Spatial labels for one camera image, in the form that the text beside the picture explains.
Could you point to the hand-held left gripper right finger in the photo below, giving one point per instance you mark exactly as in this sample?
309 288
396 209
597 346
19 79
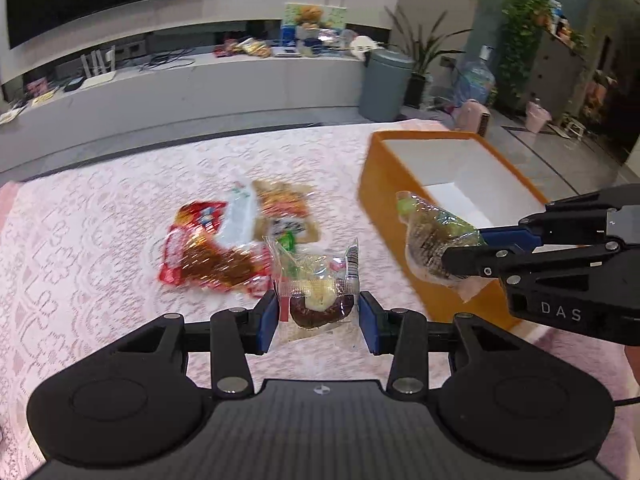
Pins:
370 322

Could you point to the white marble television console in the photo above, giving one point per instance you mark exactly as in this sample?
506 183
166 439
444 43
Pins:
225 90

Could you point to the brown teddy bear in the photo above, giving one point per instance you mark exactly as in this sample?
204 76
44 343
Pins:
309 16

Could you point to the pink lace tablecloth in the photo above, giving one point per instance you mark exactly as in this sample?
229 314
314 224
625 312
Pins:
100 235

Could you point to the pile of snack packets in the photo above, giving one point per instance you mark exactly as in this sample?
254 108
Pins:
245 47

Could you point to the green picture card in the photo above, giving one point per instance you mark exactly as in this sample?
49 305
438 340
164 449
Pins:
337 14

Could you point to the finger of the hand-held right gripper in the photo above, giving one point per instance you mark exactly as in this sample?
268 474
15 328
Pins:
505 236
480 262

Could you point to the clear dark pastry packet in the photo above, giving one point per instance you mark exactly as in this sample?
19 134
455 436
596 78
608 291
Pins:
315 305

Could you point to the long-leaf potted plant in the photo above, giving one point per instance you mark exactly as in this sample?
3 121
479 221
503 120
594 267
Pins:
417 87

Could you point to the green climbing plant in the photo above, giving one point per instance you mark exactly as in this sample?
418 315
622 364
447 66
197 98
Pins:
520 35

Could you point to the person's right forearm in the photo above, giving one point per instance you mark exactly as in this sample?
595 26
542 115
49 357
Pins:
632 385

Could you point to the blue box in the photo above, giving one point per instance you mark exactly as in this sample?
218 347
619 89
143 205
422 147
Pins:
288 33

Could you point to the white green snack packet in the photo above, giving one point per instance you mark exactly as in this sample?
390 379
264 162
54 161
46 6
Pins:
240 217

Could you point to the orange cardboard box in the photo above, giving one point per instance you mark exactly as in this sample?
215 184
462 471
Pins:
385 185

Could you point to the small black box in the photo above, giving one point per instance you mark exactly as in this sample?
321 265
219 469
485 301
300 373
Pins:
73 84

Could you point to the yellow paper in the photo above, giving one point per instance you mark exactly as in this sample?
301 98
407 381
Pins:
44 99

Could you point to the pink bucket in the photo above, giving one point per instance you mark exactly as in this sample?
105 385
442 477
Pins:
537 117

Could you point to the red snack packet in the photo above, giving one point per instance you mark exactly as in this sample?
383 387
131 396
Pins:
200 260

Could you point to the white router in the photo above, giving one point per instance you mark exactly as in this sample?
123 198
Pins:
97 77

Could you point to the kitchen scale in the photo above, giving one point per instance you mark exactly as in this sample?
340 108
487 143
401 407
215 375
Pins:
285 51

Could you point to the clear green label snack packet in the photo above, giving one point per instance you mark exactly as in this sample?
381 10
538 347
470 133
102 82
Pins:
425 245

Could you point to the grey trash bin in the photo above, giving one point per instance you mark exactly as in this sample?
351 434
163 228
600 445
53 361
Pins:
385 85

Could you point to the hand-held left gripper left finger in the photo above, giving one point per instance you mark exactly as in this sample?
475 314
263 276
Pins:
267 322

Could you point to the gold bean snack packet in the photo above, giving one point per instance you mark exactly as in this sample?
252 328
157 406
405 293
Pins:
285 200

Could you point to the white round object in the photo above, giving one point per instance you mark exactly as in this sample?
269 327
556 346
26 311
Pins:
364 46

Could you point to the white stool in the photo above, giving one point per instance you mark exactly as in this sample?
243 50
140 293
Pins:
572 125

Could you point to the pink heater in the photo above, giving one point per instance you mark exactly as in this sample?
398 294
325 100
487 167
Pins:
474 117

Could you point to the large blue water bottle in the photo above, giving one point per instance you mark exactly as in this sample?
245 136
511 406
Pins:
472 80

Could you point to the grey cabinet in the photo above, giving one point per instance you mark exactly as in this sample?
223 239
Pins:
555 75

